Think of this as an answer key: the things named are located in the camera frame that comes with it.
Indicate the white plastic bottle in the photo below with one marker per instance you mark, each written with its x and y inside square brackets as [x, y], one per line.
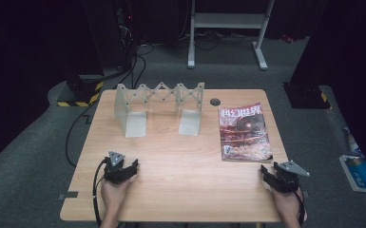
[351, 142]

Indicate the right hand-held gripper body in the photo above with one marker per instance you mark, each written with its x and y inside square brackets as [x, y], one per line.
[286, 179]

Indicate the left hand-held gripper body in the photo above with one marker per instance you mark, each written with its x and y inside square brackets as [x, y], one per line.
[116, 172]

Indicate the black equipment tower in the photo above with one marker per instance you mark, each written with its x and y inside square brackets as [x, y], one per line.
[125, 34]

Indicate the blue white box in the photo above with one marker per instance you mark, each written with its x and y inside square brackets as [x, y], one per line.
[361, 174]

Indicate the person's right hand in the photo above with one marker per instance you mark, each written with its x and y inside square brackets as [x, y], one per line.
[288, 204]

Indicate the grey round table grommet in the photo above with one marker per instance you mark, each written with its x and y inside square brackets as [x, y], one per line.
[215, 102]

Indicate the person's left hand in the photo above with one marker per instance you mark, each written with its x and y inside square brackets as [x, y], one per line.
[112, 196]

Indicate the black yellow striped stand base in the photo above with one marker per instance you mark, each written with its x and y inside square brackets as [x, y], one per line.
[82, 91]

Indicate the white metal stand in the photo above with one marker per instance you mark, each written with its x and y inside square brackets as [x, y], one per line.
[228, 20]

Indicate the small red object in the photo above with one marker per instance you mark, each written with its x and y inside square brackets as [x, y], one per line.
[287, 38]

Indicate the grey tape strip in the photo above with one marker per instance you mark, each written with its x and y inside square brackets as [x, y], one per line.
[68, 195]
[306, 193]

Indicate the red magazine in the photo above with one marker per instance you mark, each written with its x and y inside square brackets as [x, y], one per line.
[244, 133]

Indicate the translucent white expandable book rack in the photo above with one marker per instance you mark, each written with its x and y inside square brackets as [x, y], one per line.
[158, 106]

